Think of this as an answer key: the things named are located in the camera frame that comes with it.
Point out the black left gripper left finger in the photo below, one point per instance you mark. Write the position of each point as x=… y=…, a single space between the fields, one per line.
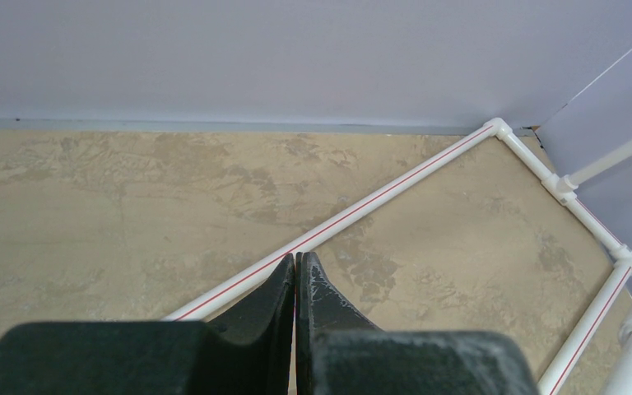
x=245 y=350

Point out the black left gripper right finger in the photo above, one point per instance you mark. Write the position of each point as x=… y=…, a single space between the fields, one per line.
x=340 y=351

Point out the white PVC pipe frame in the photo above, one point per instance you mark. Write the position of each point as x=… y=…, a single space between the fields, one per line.
x=562 y=189

